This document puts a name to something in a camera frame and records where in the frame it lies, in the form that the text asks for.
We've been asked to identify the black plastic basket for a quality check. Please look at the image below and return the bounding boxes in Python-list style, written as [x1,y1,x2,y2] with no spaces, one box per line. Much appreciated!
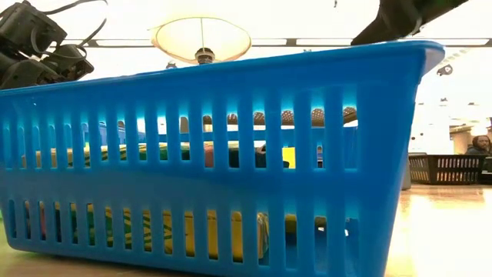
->
[407,153,488,185]

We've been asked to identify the blue plastic basket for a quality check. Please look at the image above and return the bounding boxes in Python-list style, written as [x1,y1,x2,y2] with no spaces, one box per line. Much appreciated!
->
[0,40,446,277]

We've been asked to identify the person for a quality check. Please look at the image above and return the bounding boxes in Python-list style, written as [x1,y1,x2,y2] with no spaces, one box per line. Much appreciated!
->
[464,134,492,156]

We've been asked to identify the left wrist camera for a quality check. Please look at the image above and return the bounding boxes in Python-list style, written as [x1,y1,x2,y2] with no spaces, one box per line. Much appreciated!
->
[0,0,68,55]

